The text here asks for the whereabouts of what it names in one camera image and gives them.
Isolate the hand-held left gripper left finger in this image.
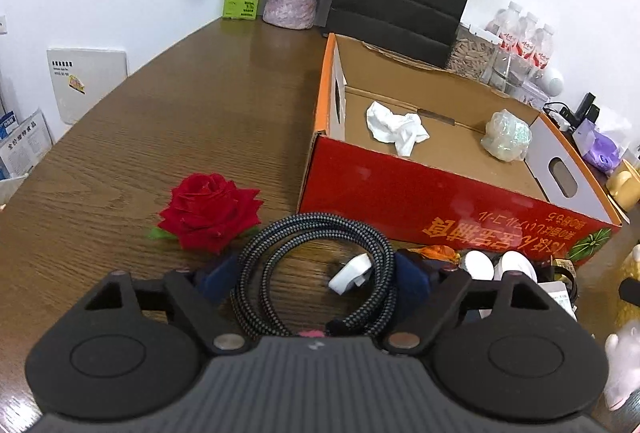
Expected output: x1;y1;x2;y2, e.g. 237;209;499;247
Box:
82;253;251;356

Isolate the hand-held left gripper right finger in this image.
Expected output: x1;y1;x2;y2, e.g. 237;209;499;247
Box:
382;249;576;356

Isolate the orange dried fruit husk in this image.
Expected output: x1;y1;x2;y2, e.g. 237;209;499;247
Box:
410;244;463;270

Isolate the white bottle cap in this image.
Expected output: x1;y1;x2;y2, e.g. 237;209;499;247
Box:
460;251;496;281
495;250;538;284

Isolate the red artificial rose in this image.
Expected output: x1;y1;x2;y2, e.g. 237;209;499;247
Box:
147;173;265;255

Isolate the red cardboard box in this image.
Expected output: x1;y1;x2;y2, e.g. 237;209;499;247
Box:
297;32;623;270

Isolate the braided black charging cable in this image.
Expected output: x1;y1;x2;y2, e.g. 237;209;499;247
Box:
231;212;398;339

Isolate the black usb cable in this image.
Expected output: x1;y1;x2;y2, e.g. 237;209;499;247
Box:
542;258;581;309

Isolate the brown wooden desktop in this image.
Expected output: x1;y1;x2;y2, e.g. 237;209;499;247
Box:
0;17;640;414

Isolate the crumpled white tissue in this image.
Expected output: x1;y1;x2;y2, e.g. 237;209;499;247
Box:
365;101;431;158

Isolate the crumpled green plastic wrap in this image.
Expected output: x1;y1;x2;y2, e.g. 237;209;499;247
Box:
480;109;532;162

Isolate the white patterned tin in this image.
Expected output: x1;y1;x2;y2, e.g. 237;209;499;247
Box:
515;80;551;108

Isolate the white power strip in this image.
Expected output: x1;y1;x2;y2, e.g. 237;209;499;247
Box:
542;102;576;131

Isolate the purple tissue pack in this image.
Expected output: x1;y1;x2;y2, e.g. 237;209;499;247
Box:
572;110;633;174

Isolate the clear drinking glass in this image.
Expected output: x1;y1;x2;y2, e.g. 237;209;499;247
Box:
487;48;531;91

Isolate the pink white plush toy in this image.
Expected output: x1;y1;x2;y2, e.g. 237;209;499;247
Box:
602;318;640;411

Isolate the clear jar of brown pellets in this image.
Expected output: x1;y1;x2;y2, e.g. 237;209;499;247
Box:
445;24;503;81

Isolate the yellow mug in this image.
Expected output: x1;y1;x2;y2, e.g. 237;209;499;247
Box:
605;158;640;208

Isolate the printed paper sign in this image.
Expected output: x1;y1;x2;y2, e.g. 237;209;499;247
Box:
0;108;53;178

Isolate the white round device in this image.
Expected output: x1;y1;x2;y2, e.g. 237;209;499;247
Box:
537;67;566;96

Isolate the black desk device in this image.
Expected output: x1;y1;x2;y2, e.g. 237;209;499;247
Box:
572;92;600;124

